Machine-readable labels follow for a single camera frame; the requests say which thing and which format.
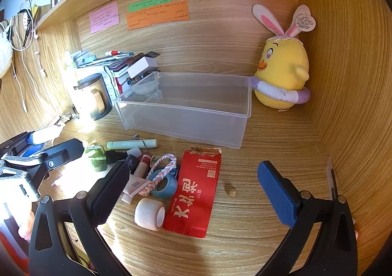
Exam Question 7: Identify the black dropper bottle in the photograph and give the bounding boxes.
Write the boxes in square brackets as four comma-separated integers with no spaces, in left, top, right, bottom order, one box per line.
[105,147,142,164]

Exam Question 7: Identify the pale green tube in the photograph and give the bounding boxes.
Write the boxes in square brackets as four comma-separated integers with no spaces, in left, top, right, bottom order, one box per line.
[106,139,158,150]

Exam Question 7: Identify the pink braided bracelet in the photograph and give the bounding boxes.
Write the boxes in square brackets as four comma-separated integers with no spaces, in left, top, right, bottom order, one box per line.
[138,153,178,198]

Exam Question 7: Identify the red cap lip gloss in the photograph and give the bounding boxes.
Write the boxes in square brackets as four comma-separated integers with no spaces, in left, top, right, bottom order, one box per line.
[134,154,151,178]

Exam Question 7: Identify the blue tape roll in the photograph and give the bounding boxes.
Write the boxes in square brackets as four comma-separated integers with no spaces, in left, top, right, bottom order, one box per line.
[150,172,177,199]

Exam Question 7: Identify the red paper packet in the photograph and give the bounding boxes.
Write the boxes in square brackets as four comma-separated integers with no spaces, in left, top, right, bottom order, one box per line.
[163,147,222,238]

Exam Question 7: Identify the brown mug with lid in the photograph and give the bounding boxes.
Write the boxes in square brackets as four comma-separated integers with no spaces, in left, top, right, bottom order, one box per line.
[74,73,112,121]

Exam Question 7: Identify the stack of books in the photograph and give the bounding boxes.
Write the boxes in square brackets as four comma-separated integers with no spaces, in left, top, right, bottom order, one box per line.
[71,50,160,100]

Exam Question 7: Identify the bowl of glass marbles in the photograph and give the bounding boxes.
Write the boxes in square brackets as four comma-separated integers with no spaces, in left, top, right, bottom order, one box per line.
[131,72,161,96]

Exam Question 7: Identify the red white marker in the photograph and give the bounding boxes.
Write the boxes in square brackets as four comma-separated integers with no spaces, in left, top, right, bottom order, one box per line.
[105,50,134,56]

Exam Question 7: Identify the white small box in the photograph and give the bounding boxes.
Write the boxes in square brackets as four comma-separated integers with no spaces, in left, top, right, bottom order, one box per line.
[127,56,159,79]

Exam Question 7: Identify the pink sticky note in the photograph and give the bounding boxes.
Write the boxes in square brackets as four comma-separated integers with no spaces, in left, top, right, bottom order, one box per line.
[89,2,119,34]

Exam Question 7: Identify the clear plastic storage bin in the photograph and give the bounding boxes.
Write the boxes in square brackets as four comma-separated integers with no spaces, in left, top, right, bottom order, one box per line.
[115,72,252,149]

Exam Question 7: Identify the green sticky note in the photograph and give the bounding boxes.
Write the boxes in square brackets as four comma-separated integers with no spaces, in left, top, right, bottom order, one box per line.
[128,0,172,13]

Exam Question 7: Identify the yellow chick plush toy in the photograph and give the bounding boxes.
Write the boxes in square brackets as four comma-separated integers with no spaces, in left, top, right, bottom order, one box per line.
[250,4,316,111]

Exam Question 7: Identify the orange sticky note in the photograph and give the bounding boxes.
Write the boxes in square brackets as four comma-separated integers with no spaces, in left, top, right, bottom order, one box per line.
[126,0,190,30]

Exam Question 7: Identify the white charging cable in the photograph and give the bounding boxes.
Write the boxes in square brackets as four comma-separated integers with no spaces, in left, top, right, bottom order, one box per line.
[5,0,49,114]

